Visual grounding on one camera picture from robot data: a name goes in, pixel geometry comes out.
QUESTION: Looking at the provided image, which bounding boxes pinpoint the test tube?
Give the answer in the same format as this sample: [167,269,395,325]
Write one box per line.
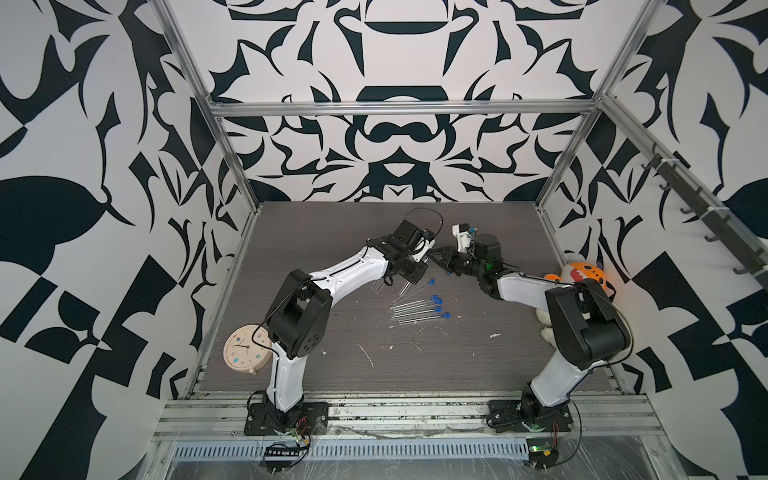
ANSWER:
[391,306,443,319]
[371,278,386,294]
[391,295,443,311]
[392,279,435,305]

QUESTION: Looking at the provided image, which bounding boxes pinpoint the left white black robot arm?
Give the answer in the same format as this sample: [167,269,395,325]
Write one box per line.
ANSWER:
[262,220,436,417]

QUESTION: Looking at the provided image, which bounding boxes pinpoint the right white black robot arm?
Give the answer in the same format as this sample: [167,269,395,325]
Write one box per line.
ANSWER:
[429,231,632,413]

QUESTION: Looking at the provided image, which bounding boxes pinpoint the test tube front most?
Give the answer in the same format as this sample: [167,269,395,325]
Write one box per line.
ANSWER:
[397,312,451,325]

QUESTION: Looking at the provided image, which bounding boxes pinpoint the orange shark plush toy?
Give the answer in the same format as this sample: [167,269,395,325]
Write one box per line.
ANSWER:
[545,262,615,299]

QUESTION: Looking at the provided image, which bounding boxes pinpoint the beige round alarm clock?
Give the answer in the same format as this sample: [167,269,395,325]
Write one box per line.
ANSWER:
[223,325,273,375]

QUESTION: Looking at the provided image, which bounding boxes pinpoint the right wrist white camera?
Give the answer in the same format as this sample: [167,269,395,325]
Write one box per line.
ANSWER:
[451,223,476,253]

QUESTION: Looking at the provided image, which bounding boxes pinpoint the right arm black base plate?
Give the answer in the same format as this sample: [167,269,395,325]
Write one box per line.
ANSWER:
[485,398,573,433]

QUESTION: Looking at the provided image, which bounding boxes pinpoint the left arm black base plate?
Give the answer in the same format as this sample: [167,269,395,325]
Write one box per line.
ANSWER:
[243,400,330,436]

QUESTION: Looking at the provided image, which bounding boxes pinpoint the aluminium frame front rail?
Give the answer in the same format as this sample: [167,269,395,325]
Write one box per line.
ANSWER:
[152,391,665,441]

